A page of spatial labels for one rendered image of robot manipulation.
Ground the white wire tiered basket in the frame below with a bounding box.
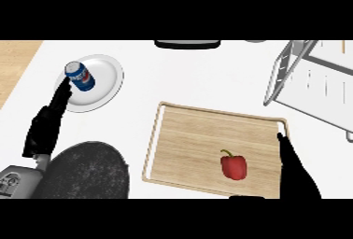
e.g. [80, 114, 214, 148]
[261, 40, 353, 144]

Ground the dark grey round placemat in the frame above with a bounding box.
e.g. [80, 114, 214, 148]
[31, 140, 131, 200]

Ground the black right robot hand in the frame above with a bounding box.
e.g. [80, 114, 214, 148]
[227, 132, 322, 200]

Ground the wooden tray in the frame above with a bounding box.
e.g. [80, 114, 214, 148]
[140, 101, 289, 200]

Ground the red bell pepper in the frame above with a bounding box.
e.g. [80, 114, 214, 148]
[218, 148, 249, 181]

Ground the blue soda can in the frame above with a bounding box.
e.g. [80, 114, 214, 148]
[63, 61, 97, 92]

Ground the white plate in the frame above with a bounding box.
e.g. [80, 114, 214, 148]
[53, 53, 125, 114]

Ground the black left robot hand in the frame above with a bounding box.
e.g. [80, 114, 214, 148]
[20, 76, 72, 159]

